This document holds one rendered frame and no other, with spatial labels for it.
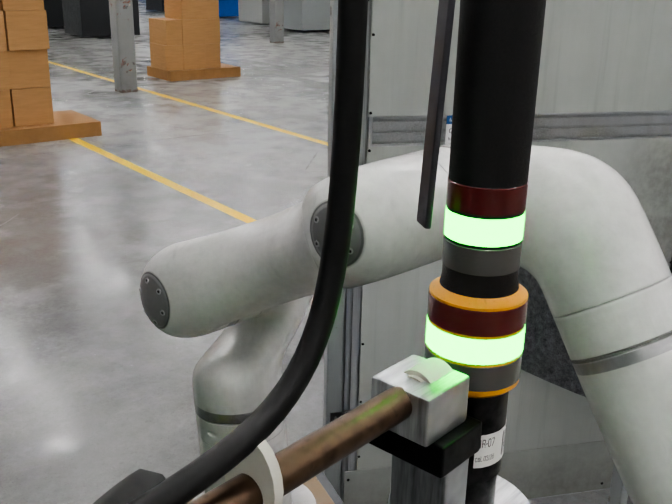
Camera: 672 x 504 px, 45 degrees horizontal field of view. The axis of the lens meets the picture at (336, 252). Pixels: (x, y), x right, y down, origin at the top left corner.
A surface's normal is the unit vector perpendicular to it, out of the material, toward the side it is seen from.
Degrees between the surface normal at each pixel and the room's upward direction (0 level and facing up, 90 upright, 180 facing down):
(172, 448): 0
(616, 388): 89
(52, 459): 0
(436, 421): 90
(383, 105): 90
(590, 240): 69
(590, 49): 89
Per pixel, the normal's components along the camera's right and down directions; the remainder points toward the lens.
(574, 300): -0.69, 0.20
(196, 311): -0.29, 0.37
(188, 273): -0.43, 0.02
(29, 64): 0.60, 0.28
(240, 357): -0.15, -0.66
